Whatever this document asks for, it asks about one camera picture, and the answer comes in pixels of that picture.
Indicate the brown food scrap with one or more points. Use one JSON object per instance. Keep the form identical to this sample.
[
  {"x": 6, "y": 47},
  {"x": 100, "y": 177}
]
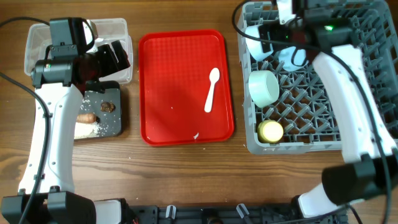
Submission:
[{"x": 107, "y": 107}]

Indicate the green small bowl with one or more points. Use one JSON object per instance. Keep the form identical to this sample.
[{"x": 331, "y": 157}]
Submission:
[{"x": 263, "y": 88}]

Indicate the grey dishwasher rack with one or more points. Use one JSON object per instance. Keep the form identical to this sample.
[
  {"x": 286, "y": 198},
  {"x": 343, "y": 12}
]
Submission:
[{"x": 303, "y": 108}]

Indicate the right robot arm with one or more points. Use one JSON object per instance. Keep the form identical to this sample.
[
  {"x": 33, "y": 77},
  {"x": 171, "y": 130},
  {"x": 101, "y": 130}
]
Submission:
[{"x": 369, "y": 151}]

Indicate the yellow plastic cup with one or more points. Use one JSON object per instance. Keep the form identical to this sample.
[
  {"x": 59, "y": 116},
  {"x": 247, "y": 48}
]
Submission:
[{"x": 270, "y": 131}]

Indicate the light blue bowl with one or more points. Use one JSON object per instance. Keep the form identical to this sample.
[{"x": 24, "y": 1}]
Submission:
[{"x": 258, "y": 50}]

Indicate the clear plastic bin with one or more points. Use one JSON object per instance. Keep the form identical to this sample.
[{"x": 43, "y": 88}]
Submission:
[{"x": 106, "y": 31}]

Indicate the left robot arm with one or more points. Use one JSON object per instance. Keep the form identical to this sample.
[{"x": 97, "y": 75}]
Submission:
[{"x": 73, "y": 66}]

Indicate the white plastic spoon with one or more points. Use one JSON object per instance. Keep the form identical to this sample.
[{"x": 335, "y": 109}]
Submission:
[{"x": 214, "y": 77}]

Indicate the large light blue plate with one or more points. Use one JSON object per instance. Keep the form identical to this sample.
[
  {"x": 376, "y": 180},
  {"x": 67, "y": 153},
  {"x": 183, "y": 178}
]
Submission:
[{"x": 293, "y": 59}]

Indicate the white rice pile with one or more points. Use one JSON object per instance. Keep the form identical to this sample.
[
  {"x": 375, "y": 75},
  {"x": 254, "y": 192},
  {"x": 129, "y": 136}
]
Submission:
[{"x": 108, "y": 124}]

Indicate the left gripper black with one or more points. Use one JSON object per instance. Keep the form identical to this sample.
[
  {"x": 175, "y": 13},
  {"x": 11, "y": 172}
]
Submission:
[{"x": 111, "y": 66}]

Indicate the red serving tray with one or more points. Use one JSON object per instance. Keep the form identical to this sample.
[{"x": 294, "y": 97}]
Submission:
[{"x": 174, "y": 69}]

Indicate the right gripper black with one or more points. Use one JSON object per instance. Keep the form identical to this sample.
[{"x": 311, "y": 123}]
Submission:
[{"x": 272, "y": 30}]

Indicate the black waste tray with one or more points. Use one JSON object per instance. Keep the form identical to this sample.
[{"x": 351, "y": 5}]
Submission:
[{"x": 103, "y": 87}]

